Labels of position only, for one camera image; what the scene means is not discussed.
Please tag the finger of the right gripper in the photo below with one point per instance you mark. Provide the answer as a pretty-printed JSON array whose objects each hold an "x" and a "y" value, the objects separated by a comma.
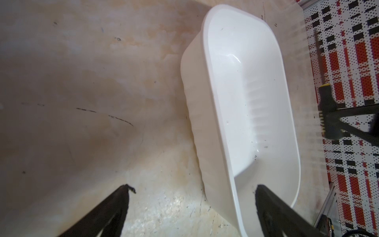
[{"x": 362, "y": 122}]

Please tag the white plastic bin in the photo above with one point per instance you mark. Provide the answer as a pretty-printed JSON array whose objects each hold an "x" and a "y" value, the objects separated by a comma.
[{"x": 240, "y": 113}]

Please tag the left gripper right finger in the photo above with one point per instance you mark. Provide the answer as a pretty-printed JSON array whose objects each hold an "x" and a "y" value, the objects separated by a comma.
[{"x": 277, "y": 219}]

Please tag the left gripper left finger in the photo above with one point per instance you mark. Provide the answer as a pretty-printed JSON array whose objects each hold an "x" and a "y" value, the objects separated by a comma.
[{"x": 106, "y": 219}]

